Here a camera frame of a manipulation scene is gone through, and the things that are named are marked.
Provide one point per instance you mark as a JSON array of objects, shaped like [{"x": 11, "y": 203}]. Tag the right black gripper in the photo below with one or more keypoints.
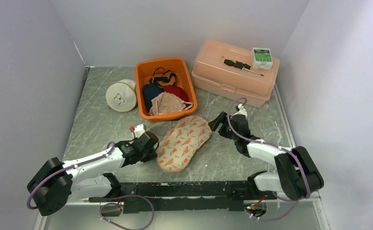
[{"x": 221, "y": 118}]

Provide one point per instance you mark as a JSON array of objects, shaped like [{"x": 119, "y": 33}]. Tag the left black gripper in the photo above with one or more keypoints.
[{"x": 152, "y": 155}]

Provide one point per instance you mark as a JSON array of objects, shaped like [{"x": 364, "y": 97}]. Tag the floral mesh laundry bag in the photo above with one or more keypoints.
[{"x": 182, "y": 142}]

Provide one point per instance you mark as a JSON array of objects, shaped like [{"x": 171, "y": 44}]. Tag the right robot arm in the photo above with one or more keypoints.
[{"x": 296, "y": 174}]

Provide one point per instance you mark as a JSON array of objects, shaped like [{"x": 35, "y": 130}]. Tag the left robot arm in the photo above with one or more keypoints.
[{"x": 60, "y": 182}]

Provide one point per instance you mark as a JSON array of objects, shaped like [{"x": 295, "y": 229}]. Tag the navy blue bra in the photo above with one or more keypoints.
[{"x": 150, "y": 91}]

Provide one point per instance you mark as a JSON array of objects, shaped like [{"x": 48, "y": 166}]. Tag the red bra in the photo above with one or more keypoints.
[{"x": 177, "y": 91}]

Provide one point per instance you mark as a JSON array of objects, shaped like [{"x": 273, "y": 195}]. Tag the black orange bra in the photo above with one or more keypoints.
[{"x": 163, "y": 78}]

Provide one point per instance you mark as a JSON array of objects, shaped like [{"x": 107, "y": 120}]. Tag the pink plastic storage box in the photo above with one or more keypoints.
[{"x": 210, "y": 73}]

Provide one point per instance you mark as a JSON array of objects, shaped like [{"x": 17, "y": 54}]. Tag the black yellow screwdriver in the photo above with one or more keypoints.
[{"x": 240, "y": 65}]

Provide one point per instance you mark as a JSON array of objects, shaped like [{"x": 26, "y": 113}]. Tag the orange plastic bin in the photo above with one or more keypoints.
[{"x": 144, "y": 72}]

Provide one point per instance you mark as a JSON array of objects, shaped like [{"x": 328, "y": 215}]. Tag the white green small box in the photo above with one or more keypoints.
[{"x": 261, "y": 58}]

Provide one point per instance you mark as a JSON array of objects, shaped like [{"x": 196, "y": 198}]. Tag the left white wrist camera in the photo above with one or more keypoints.
[{"x": 137, "y": 131}]

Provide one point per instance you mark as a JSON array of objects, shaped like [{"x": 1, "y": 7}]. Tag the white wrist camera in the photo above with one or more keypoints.
[
  {"x": 137, "y": 131},
  {"x": 240, "y": 110}
]

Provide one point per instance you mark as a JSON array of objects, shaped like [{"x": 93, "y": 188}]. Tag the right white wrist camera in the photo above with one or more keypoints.
[{"x": 240, "y": 110}]

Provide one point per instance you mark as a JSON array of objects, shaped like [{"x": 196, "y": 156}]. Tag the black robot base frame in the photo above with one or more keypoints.
[{"x": 179, "y": 196}]

